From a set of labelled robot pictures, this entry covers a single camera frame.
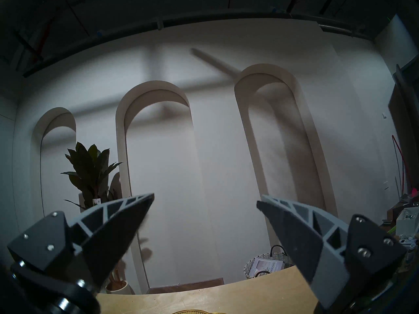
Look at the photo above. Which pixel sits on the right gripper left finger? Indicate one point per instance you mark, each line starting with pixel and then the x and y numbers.
pixel 108 231

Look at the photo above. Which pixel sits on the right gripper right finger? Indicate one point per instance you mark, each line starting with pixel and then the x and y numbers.
pixel 294 238

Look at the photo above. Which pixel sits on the amber glass plate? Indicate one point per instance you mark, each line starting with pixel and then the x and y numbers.
pixel 191 312

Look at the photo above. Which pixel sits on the white printed card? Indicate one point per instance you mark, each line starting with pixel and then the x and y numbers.
pixel 268 267

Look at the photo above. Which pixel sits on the tall potted plant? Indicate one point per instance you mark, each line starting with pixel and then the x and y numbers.
pixel 90 172

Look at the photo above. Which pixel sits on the white open box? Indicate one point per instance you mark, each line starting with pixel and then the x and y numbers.
pixel 407 221

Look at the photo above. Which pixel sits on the dark door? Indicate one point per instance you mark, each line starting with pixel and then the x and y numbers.
pixel 406 120

